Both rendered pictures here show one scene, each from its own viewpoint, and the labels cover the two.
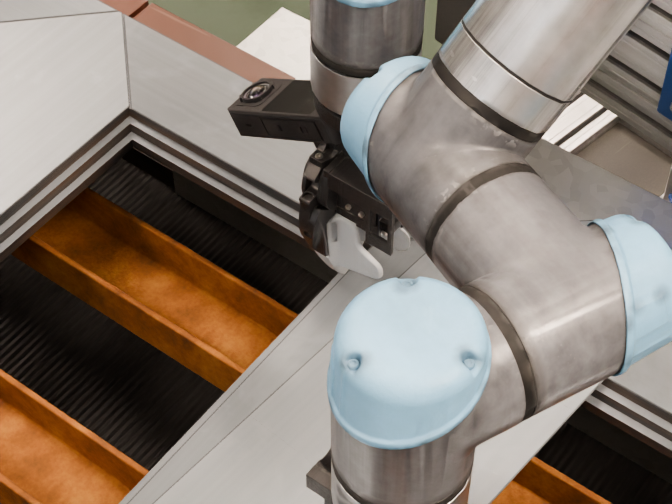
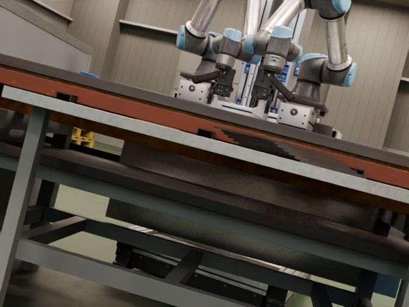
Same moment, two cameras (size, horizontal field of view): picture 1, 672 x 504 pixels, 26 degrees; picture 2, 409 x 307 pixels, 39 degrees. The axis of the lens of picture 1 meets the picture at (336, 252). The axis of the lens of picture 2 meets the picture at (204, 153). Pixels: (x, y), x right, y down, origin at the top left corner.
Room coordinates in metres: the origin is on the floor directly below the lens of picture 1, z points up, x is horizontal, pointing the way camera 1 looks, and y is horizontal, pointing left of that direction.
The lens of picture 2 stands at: (-1.33, 1.15, 0.74)
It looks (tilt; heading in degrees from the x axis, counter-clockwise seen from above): 1 degrees down; 330
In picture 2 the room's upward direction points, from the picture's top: 15 degrees clockwise
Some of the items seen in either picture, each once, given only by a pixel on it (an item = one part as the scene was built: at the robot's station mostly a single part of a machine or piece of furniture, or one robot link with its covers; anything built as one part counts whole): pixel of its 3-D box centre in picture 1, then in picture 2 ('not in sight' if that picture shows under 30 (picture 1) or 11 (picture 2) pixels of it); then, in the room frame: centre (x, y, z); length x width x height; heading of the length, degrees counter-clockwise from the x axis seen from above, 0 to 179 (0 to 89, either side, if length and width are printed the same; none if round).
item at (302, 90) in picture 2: not in sight; (306, 91); (0.87, -0.58, 1.09); 0.15 x 0.15 x 0.10
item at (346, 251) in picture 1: (353, 255); (213, 106); (0.71, -0.01, 0.89); 0.06 x 0.03 x 0.09; 53
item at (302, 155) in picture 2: not in sight; (290, 151); (-0.12, 0.20, 0.77); 0.45 x 0.20 x 0.04; 53
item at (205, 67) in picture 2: not in sight; (210, 70); (1.24, -0.24, 1.09); 0.15 x 0.15 x 0.10
